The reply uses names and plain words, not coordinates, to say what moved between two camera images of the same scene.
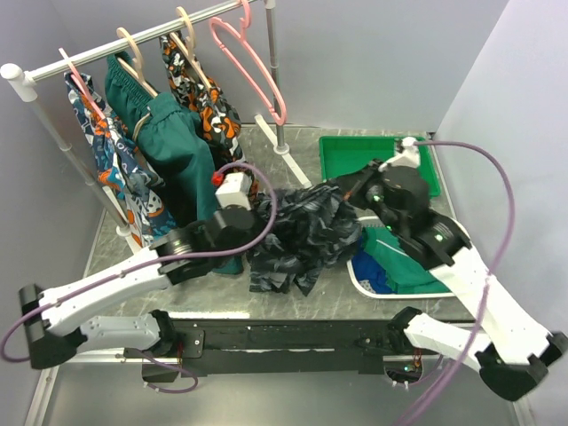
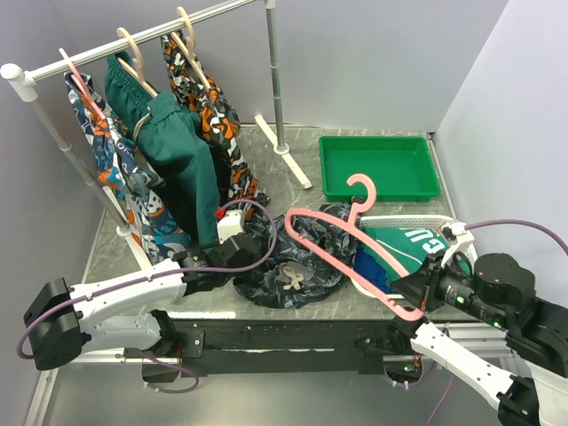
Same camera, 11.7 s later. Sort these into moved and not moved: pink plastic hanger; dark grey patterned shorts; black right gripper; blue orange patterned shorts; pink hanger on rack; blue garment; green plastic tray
Moved: black right gripper; dark grey patterned shorts; pink plastic hanger
Not moved: pink hanger on rack; blue orange patterned shorts; green plastic tray; blue garment
